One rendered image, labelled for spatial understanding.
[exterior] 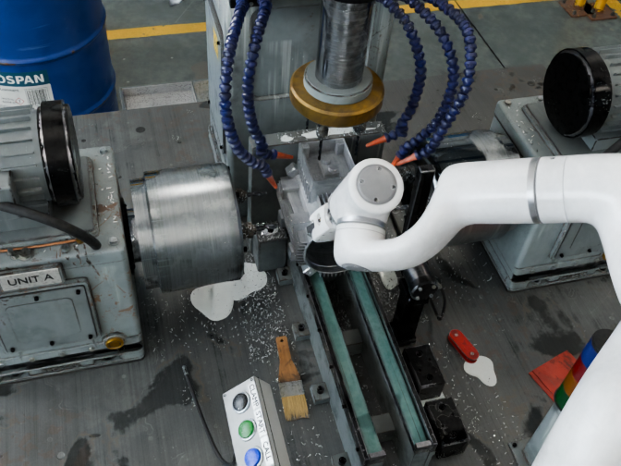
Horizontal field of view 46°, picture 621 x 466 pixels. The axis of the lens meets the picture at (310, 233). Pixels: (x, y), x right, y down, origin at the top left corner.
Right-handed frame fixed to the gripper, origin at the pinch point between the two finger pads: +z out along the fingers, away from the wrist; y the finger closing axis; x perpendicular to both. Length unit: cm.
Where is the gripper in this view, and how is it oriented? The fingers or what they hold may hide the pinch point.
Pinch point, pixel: (330, 230)
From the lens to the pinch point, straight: 135.0
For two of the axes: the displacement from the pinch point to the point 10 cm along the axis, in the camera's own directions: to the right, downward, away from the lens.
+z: -1.9, 2.1, 9.6
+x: -1.9, -9.7, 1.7
